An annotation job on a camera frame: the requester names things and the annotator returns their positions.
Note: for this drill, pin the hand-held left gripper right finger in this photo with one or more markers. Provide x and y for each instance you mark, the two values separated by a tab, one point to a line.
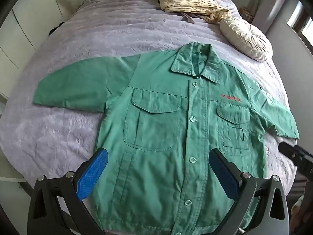
223	173

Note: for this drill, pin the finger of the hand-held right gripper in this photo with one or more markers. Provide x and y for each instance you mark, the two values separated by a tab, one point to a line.
287	148

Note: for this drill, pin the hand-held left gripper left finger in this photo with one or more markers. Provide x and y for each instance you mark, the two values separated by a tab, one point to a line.
94	170

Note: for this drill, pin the green work shirt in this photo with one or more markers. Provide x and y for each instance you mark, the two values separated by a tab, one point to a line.
161	137

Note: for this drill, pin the white ruffled pillow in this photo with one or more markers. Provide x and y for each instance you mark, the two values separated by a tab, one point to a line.
247	38

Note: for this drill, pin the window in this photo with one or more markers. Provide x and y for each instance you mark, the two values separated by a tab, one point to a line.
300	22

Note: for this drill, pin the lilac fleece blanket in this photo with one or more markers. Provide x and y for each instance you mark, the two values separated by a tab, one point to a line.
97	34

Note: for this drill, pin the dark brown cloth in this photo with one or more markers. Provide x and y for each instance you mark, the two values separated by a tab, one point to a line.
188	17

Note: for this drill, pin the white wardrobe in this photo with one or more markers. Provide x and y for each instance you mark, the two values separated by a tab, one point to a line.
27	17

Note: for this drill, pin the beige striped cloth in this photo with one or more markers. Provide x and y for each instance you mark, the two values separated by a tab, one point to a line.
190	1

